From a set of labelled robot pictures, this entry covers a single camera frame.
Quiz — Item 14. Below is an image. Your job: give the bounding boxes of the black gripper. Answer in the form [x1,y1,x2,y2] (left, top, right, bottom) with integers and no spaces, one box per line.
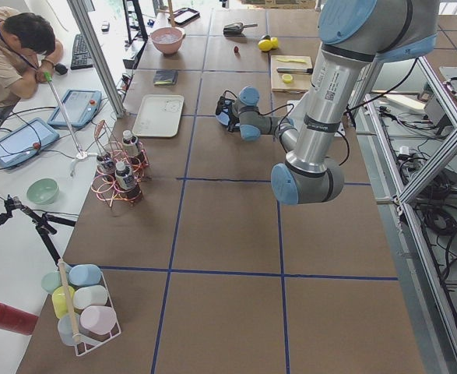
[215,90,239,132]

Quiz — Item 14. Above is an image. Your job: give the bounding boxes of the blue plate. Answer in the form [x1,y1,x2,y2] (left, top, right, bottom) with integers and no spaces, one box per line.
[216,111,230,128]

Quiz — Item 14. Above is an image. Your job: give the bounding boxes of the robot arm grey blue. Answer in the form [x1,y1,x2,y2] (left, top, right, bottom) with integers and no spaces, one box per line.
[216,1,439,205]

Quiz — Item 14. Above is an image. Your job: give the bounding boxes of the lemon half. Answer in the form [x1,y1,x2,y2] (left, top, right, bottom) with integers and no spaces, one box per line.
[281,73,294,84]

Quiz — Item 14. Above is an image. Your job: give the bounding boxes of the cream bear tray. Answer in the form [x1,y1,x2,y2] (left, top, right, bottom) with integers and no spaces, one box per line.
[132,94,185,138]

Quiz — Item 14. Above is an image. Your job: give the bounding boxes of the wooden cutting board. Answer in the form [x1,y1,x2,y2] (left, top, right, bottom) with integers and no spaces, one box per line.
[270,55,313,93]

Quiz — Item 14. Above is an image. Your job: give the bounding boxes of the whole yellow lemon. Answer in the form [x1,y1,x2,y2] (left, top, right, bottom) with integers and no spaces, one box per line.
[258,39,273,52]

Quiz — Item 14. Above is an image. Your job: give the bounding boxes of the metal scoop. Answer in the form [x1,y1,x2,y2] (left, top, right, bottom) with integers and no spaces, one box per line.
[223,22,258,36]

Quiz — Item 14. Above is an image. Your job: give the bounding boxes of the pink bowl with ice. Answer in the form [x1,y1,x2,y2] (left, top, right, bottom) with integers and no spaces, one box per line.
[150,27,185,55]

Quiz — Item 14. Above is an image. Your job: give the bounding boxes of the yellow plastic knife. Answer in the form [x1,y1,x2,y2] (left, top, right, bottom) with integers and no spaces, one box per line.
[276,58,307,64]

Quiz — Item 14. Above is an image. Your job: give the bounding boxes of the back dark drink bottle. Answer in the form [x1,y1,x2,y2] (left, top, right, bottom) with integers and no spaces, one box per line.
[122,130,140,158]

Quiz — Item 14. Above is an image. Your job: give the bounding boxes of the dark drink bottle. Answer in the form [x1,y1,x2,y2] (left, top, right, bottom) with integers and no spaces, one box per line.
[115,161,142,202]
[122,130,140,158]
[97,153,115,175]

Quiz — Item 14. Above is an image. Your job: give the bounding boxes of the front dark drink bottle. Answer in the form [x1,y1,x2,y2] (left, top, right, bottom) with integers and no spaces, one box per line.
[115,161,142,202]

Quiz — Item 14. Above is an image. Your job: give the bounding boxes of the middle dark drink bottle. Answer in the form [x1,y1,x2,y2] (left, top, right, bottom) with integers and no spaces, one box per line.
[97,153,115,175]

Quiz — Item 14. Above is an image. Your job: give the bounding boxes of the far blue teach pendant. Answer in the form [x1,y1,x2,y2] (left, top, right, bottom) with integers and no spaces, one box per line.
[62,89,102,129]

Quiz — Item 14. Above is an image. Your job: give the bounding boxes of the blue teach pendant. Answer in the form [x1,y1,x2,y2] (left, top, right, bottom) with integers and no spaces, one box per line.
[62,89,102,129]
[0,118,60,168]

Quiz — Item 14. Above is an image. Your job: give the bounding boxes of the black keyboard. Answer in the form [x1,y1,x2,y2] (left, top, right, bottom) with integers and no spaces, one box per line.
[70,34,93,70]

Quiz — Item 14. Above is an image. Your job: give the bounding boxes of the white stand with pole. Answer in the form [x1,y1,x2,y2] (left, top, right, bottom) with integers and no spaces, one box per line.
[44,72,97,177]

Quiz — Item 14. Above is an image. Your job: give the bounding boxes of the black computer mouse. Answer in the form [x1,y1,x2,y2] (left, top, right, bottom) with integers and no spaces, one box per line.
[54,63,68,76]

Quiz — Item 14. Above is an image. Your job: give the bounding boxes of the near blue teach pendant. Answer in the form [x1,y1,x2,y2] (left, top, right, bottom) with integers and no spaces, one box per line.
[0,118,60,168]

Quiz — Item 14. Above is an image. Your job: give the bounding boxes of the green bowl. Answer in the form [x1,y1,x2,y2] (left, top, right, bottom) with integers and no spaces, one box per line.
[26,178,59,205]

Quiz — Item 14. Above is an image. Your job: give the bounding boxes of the seated person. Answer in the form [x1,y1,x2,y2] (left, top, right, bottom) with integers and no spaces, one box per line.
[0,6,64,108]

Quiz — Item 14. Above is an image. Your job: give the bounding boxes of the black tripod with clamp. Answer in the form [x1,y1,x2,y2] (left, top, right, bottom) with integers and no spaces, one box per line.
[0,196,76,264]

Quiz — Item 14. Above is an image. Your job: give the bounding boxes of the blue cup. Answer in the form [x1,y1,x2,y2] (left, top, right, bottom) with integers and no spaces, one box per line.
[69,264,102,287]

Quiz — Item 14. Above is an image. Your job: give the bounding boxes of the white cup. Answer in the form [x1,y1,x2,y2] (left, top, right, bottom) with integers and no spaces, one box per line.
[73,284,108,310]

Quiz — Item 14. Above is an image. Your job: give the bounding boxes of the mint green cup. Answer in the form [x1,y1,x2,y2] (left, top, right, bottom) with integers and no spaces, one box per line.
[40,271,62,295]

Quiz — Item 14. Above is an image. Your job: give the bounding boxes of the pink cup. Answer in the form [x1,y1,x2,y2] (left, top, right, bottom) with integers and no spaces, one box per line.
[79,305,117,335]

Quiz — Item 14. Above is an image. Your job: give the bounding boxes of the yellow cup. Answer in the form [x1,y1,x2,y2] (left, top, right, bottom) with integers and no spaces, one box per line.
[51,286,69,319]

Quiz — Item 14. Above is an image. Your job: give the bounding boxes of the light grey cup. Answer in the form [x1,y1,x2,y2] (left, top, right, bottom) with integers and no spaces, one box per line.
[57,313,77,346]

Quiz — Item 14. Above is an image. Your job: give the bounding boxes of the red cylinder tube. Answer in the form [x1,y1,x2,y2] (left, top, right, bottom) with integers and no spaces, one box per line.
[0,302,38,335]

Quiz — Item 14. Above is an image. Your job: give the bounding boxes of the metal handled knife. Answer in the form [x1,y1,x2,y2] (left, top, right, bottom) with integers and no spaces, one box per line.
[276,67,313,75]

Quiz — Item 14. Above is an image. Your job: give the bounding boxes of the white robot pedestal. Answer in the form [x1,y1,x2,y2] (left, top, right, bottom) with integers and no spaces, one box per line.
[287,58,373,138]

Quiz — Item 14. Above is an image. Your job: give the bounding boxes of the black tray frame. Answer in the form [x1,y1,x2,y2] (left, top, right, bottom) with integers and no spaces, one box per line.
[173,7,200,26]

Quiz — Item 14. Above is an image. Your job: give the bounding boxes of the copper wire bottle rack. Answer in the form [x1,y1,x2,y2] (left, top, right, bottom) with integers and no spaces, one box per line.
[91,120,149,206]

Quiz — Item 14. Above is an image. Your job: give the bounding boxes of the aluminium frame post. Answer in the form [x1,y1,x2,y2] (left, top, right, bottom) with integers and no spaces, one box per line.
[67,0,126,118]

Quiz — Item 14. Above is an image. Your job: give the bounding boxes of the white wire cup basket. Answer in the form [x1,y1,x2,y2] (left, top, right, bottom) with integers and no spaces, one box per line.
[52,268,122,358]

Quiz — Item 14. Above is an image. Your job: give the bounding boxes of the wooden basket handle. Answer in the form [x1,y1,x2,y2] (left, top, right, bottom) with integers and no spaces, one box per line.
[58,259,81,345]

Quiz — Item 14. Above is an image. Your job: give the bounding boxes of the right aluminium frame rail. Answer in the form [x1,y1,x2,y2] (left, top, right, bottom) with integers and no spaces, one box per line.
[362,38,457,374]

